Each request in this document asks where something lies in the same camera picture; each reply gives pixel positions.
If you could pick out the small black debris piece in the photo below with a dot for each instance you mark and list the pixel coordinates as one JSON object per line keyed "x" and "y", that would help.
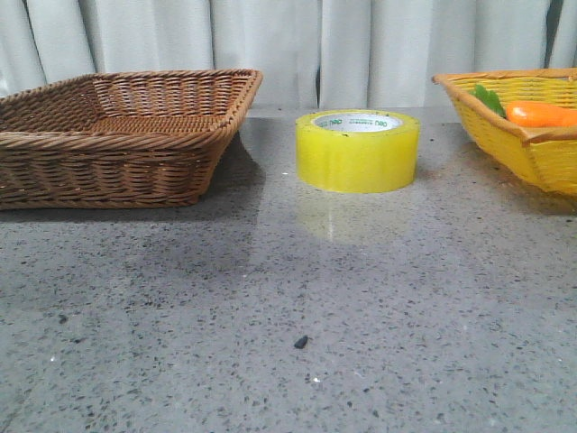
{"x": 301, "y": 343}

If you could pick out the white curtain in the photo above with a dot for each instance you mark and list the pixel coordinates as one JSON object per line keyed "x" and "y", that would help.
{"x": 313, "y": 54}

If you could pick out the yellow wicker basket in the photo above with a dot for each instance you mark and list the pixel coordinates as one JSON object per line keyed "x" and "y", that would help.
{"x": 543, "y": 157}

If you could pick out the orange toy carrot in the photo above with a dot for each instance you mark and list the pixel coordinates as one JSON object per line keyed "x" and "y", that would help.
{"x": 525, "y": 112}

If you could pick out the yellow tape roll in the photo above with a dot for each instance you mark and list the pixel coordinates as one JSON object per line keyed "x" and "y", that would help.
{"x": 357, "y": 151}

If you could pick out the brown wicker basket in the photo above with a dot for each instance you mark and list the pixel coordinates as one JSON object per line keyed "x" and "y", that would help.
{"x": 121, "y": 140}

